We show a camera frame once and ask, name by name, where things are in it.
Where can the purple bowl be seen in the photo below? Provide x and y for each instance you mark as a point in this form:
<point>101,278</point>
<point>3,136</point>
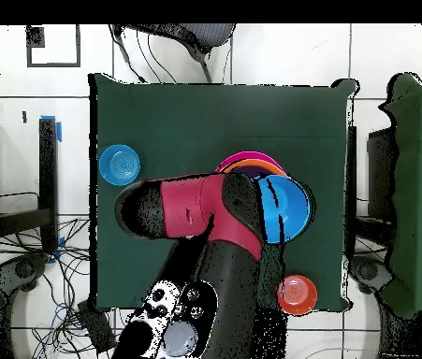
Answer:
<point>255,171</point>

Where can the large pink bowl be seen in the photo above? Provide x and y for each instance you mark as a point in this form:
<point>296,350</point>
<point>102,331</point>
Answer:
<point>248,154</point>

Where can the large orange bowl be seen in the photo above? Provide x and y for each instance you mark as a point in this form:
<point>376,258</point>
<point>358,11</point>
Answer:
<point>259,163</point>

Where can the medium blue bowl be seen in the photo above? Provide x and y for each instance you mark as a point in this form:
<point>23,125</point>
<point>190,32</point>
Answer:
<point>293,209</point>

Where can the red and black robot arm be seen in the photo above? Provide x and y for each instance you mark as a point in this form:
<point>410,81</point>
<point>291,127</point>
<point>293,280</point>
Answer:
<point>214,280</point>

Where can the dark green tablecloth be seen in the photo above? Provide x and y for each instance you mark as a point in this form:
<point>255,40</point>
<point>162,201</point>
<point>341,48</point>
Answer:
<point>195,112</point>

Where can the small blue bowl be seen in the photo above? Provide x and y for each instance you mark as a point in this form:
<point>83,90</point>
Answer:
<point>119,164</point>

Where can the small orange bowl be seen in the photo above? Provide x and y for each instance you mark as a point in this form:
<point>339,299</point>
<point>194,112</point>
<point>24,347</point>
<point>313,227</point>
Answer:
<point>297,295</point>

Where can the grey mesh office chair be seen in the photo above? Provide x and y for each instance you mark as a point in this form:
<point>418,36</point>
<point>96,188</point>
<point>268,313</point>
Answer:
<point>203,33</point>

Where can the blue tape strip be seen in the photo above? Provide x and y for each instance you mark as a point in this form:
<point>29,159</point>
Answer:
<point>59,132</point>

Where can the black metal stand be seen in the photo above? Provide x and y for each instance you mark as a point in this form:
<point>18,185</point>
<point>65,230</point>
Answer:
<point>47,168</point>

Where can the black chair base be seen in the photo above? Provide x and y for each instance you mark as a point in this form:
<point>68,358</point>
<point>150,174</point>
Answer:
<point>367,271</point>
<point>23,269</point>

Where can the black power strip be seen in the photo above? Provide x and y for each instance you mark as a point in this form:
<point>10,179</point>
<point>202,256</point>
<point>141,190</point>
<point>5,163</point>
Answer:
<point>96,329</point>

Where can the black square floor frame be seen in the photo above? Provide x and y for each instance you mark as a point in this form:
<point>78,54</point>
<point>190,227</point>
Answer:
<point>53,65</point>

